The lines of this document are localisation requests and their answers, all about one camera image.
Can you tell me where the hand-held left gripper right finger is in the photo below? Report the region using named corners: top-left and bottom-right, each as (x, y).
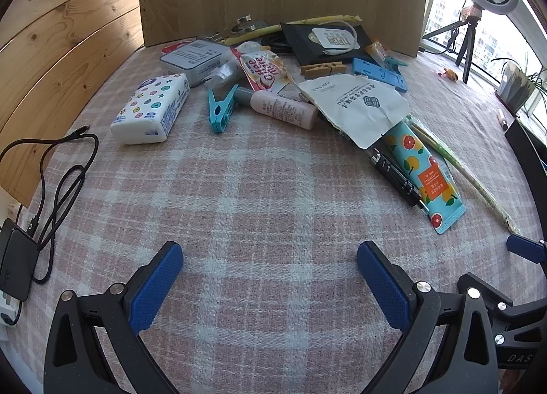
top-left (357, 241), bottom-right (501, 394)

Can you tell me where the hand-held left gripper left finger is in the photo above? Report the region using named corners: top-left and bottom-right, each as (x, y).
top-left (44, 241), bottom-right (184, 394)

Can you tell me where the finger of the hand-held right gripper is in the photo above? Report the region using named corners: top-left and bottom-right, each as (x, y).
top-left (458, 273), bottom-right (516, 313)
top-left (505, 234), bottom-right (547, 267)

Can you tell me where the black storage box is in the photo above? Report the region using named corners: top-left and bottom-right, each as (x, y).
top-left (504, 118), bottom-right (547, 173)

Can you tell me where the black gel pen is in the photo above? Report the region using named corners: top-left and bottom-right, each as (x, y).
top-left (368, 146), bottom-right (429, 216)

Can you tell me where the teal fruit print tube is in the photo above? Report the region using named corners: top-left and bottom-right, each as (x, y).
top-left (380, 121), bottom-right (466, 234)

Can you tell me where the white dotted tissue pack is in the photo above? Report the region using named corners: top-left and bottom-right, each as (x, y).
top-left (110, 73), bottom-right (191, 145)

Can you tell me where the torn white paper packet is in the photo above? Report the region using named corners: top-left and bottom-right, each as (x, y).
top-left (297, 73), bottom-right (411, 150)

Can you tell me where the blue plastic clothespin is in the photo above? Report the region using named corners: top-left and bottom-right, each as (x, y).
top-left (207, 84), bottom-right (239, 134)

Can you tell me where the pink lotion bottle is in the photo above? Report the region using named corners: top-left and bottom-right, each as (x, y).
top-left (234, 87), bottom-right (319, 131)

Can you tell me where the blue plastic holder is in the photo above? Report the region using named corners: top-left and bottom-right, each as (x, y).
top-left (351, 57), bottom-right (409, 93)

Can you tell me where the pink checked cloth desktop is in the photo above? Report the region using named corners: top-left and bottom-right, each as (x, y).
top-left (9, 41), bottom-right (547, 394)

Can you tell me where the black power adapter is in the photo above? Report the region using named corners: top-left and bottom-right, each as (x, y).
top-left (0, 219), bottom-right (38, 301)

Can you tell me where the white power strip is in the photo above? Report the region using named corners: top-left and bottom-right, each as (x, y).
top-left (0, 291), bottom-right (24, 328)

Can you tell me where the potted green plant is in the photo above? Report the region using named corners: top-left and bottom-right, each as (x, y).
top-left (491, 52), bottom-right (547, 121)

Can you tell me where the crumpled clear plastic wrapper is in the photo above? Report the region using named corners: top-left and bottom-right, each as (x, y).
top-left (204, 60), bottom-right (242, 89)

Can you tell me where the grey tin box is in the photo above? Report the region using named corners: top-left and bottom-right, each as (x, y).
top-left (160, 39), bottom-right (234, 88)

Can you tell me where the orange sauce sachet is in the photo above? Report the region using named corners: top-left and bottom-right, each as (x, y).
top-left (365, 39), bottom-right (391, 68)

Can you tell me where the red white creamer sachet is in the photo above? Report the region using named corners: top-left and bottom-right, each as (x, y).
top-left (231, 41), bottom-right (293, 93)

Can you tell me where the wooden plank panel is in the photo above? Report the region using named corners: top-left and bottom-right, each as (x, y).
top-left (0, 0), bottom-right (144, 209)

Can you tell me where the metal clip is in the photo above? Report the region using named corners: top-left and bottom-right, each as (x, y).
top-left (199, 30), bottom-right (234, 43)
top-left (233, 16), bottom-right (268, 36)

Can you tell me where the black wipes pouch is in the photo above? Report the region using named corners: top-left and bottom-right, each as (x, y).
top-left (280, 22), bottom-right (383, 67)

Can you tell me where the long yellow paper wrapper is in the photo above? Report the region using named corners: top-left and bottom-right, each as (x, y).
top-left (224, 13), bottom-right (363, 45)

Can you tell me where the black charging cable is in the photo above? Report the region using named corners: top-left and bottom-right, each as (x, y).
top-left (0, 125), bottom-right (100, 284)

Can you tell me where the short white cable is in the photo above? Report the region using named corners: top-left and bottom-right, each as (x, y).
top-left (314, 21), bottom-right (360, 57)

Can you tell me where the coiled black cable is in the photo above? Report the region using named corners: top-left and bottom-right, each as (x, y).
top-left (258, 33), bottom-right (295, 55)

